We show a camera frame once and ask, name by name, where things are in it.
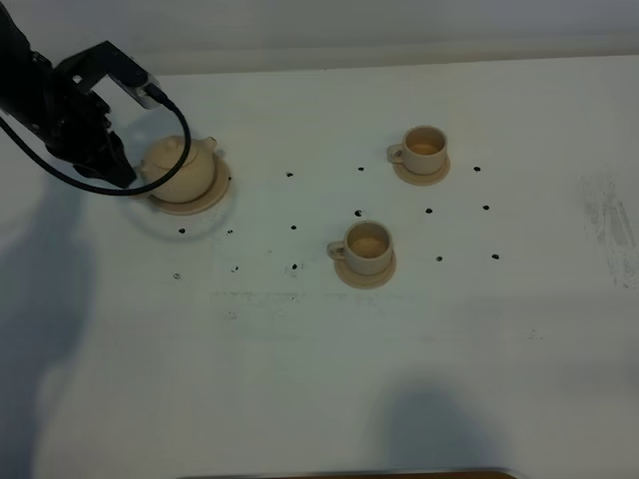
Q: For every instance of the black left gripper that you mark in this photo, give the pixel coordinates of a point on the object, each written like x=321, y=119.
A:
x=71, y=120

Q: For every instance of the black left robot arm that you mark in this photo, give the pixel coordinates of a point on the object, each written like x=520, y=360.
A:
x=18, y=65

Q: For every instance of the beige teapot saucer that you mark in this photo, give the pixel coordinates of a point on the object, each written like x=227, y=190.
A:
x=215, y=193

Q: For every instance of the beige near teacup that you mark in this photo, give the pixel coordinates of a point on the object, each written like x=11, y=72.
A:
x=366, y=248

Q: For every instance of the beige teacup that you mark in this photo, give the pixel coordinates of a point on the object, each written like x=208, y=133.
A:
x=422, y=151
x=366, y=248

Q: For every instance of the beige near saucer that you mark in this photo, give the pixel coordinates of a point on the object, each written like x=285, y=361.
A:
x=361, y=281

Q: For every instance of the beige far saucer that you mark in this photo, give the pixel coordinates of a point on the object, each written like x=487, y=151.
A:
x=422, y=180

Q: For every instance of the beige far teacup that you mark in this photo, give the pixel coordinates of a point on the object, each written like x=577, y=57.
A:
x=422, y=151

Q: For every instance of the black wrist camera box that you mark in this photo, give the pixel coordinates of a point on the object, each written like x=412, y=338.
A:
x=87, y=68

